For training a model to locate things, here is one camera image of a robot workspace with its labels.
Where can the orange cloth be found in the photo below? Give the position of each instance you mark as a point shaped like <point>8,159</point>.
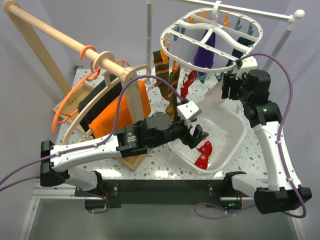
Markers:
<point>102,125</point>

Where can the red santa sock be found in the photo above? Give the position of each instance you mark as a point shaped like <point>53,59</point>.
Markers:
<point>188,79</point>
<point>205,152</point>

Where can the white sock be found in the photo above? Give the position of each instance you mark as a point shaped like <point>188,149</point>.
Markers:
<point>213,97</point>

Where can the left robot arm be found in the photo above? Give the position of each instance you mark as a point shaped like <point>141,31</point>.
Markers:
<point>61,162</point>

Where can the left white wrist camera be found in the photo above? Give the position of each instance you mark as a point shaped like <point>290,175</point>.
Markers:
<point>188,110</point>

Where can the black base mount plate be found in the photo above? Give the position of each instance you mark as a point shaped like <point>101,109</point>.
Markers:
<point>160,192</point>

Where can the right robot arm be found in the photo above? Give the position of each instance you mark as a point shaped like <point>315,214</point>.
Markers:
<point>284,191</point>

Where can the striped olive sock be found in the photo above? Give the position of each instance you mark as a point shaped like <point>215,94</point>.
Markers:
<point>171,97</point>
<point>161,68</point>

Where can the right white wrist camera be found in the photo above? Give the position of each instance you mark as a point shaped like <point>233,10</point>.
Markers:
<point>245,65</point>

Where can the white plastic basin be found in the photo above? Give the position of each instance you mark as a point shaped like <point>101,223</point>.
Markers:
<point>226,128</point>

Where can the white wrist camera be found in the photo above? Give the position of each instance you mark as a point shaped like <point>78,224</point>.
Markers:
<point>245,65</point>
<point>188,110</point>

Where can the orange plastic hanger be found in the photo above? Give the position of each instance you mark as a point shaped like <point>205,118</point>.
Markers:
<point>95,70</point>

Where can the purple sock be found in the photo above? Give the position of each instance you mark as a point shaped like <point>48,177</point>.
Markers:
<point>203,57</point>

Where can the white clip sock hanger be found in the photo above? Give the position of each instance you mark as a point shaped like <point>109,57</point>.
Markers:
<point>221,37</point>

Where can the aluminium frame rail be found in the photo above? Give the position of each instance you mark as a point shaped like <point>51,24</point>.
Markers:
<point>54,213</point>

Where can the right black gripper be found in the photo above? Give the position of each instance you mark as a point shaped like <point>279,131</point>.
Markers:
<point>229,76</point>

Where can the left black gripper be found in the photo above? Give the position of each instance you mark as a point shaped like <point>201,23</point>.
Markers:
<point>192,140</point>

